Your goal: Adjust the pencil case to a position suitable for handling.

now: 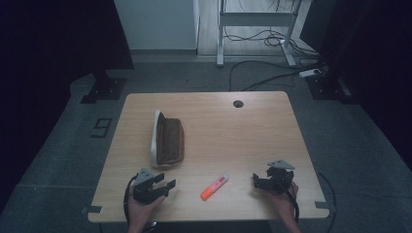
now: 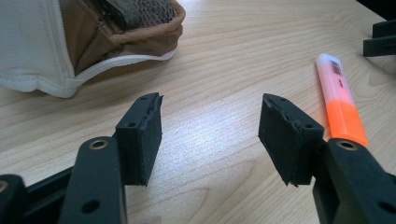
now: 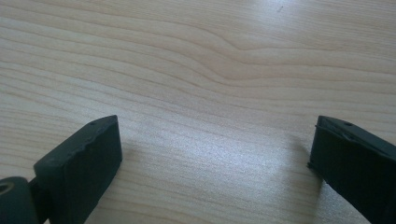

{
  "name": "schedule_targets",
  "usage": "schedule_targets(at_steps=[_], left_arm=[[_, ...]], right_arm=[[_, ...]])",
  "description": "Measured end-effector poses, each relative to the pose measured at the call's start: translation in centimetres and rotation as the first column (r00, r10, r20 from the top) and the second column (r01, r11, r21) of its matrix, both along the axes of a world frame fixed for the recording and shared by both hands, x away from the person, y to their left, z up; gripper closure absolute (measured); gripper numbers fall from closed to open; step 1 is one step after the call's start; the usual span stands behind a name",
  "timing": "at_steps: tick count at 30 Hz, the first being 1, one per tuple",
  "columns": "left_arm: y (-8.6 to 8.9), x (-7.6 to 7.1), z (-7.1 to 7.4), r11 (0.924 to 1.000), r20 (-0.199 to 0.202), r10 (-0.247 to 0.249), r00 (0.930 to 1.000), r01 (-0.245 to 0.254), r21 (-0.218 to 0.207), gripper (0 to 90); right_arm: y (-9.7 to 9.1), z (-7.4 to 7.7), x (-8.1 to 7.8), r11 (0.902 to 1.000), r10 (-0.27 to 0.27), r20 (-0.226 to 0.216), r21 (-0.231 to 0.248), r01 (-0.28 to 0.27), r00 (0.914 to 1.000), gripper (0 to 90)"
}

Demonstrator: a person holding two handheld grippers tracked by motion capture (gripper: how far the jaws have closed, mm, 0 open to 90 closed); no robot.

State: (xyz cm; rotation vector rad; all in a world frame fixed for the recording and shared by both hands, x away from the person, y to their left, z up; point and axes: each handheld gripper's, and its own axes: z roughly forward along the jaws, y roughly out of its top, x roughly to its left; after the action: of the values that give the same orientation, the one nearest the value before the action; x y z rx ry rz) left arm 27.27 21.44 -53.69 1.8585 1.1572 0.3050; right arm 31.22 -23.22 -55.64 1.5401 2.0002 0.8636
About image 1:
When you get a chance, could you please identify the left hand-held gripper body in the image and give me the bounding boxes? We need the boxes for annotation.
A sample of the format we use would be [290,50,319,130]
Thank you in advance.
[132,167,170,206]

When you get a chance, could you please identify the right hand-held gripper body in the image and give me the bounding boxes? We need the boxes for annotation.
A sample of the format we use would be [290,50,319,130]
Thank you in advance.
[265,159,296,195]

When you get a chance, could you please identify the person's left hand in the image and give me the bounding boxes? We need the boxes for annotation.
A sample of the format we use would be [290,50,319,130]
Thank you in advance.
[127,185,166,228]

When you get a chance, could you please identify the person's right hand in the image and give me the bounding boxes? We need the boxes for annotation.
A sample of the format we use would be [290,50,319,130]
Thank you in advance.
[266,181,300,225]

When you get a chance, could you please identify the brown shoe with white sole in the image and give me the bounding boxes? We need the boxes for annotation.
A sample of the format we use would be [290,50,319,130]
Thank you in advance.
[149,109,186,170]

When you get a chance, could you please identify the orange highlighter pen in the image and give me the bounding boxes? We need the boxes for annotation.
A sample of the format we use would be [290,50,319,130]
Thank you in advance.
[199,173,230,202]

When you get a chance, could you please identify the black stand base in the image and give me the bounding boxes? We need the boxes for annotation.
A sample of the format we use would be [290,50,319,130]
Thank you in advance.
[80,68,128,105]
[305,73,359,105]

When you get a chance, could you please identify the white power strip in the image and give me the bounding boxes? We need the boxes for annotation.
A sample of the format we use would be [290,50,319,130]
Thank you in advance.
[298,68,323,79]

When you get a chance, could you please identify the dark curtain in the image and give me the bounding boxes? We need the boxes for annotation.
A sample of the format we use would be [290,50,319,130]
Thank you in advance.
[0,0,135,208]
[299,0,412,173]

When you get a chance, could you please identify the white partition panel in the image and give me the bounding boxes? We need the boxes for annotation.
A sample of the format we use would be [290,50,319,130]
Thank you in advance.
[114,0,200,51]

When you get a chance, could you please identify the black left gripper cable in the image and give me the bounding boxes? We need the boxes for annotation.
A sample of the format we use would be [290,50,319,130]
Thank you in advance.
[122,174,140,227]

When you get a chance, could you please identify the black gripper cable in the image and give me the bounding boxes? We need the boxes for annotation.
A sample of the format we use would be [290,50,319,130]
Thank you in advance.
[281,179,300,224]
[122,174,140,227]

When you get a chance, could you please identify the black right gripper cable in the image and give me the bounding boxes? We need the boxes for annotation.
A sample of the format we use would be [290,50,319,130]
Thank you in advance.
[281,179,300,224]

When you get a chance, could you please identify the black cable beside table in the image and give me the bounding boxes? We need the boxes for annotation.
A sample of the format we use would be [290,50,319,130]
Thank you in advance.
[318,171,338,233]

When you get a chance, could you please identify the black floor cables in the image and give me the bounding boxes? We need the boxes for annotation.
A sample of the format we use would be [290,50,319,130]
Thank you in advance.
[223,0,328,92]

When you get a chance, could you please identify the white desk frame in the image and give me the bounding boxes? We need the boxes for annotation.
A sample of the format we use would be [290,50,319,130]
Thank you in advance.
[216,0,297,68]

